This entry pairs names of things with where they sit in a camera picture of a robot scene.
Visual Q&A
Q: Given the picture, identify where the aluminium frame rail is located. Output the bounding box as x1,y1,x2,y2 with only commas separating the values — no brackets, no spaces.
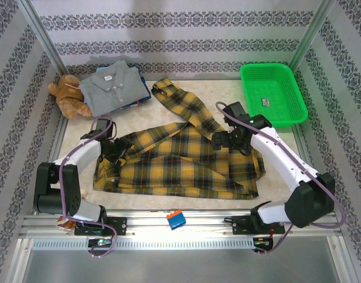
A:
19,209,342,251

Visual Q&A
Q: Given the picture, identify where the blue folded shirt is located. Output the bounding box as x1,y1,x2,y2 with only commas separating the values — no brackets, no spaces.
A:
118,75,152,110

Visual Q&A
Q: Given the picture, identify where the aluminium corner post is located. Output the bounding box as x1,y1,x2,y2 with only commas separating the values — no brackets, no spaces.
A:
288,0,336,70
17,0,69,74

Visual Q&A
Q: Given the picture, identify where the yellow plaid long sleeve shirt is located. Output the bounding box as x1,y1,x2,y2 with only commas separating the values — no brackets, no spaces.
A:
93,77,267,201

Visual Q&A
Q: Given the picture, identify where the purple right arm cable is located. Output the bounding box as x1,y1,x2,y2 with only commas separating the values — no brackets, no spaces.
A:
215,101,346,256

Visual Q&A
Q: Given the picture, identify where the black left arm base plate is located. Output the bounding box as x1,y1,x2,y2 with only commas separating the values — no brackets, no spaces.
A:
74,216,127,236

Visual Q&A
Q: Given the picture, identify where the brown teddy bear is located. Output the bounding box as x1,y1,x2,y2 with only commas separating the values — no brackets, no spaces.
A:
47,73,94,120

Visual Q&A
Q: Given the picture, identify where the green plastic basket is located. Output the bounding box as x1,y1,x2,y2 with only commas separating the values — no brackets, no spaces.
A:
239,62,309,129

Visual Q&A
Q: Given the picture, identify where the grey folded shirt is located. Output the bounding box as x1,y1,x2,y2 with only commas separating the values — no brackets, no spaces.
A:
79,60,149,117

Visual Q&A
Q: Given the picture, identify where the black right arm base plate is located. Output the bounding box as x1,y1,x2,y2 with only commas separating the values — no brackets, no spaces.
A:
232,215,286,236

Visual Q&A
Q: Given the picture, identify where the orange and blue toy block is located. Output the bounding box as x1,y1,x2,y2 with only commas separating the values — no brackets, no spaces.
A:
166,209,186,231

